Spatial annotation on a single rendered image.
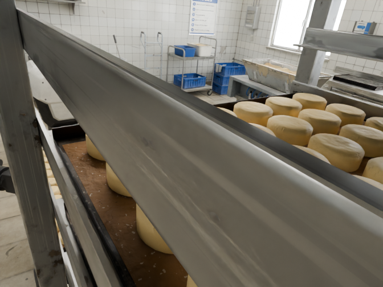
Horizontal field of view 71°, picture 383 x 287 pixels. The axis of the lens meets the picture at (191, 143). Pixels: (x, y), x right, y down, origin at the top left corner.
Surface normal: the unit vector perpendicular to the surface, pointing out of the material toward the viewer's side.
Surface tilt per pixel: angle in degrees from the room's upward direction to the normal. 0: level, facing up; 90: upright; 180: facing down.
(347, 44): 90
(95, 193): 0
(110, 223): 0
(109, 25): 90
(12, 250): 0
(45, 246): 90
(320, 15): 90
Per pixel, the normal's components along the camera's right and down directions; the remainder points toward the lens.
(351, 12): -0.86, 0.16
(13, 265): 0.08, -0.89
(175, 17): 0.51, 0.43
